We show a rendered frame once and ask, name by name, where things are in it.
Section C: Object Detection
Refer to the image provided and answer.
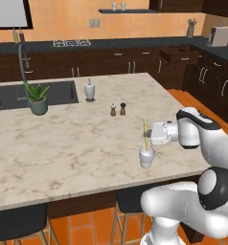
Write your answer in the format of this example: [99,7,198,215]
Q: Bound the white soap dispenser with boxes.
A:
[83,78,98,103]

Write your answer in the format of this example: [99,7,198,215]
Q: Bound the yellow straw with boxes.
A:
[143,118,150,152]

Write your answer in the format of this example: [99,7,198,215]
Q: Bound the black sink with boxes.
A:
[0,79,80,112]

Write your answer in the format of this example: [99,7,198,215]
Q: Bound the dark wood base cupboards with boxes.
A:
[182,47,228,130]
[0,47,171,90]

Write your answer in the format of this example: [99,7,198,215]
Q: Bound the black stool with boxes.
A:
[109,184,159,245]
[179,221,205,245]
[0,203,60,245]

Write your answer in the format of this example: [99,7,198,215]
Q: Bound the yellow bottle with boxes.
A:
[11,27,20,44]

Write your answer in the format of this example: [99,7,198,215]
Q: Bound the dark brown bottle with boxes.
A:
[18,27,26,43]

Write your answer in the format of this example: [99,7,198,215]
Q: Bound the dark wood wall cupboards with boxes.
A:
[148,0,228,19]

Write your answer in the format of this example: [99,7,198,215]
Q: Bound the grey wall socket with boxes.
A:
[88,18,102,29]

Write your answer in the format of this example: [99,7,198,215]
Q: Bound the black-framed window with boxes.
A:
[0,0,34,31]

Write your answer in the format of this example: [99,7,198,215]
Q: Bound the grey pot with utensils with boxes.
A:
[186,17,198,39]

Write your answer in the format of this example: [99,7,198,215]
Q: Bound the green plant in pot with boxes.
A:
[22,80,52,117]

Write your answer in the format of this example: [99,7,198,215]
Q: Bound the black-topped pepper shaker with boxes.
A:
[119,101,127,117]

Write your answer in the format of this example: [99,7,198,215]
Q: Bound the dark grey tap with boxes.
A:
[16,42,32,102]

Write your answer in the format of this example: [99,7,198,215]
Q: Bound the hob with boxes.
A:
[52,38,92,49]

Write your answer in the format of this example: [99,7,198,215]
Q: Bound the white toaster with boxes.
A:
[208,25,228,49]

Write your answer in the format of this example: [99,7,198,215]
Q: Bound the dark wood open drawer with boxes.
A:
[158,45,200,65]

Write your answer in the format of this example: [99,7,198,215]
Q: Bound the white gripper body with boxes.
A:
[149,122,168,146]

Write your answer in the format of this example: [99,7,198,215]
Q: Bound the dark wall shelf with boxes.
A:
[98,8,158,14]

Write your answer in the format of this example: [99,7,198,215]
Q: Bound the white-topped salt shaker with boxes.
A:
[109,101,118,118]

